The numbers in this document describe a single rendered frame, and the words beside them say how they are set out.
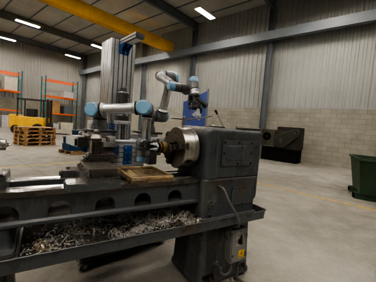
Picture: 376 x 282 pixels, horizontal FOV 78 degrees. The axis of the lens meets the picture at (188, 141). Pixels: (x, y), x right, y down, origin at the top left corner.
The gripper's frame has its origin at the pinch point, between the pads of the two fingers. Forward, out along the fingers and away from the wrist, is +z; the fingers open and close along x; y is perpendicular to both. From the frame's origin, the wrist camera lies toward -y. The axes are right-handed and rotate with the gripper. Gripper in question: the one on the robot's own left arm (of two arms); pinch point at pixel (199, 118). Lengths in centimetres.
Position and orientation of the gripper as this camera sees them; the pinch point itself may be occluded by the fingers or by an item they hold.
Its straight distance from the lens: 183.8
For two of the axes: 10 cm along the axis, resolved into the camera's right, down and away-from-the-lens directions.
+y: -8.5, -0.4, -5.3
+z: 0.8, 9.8, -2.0
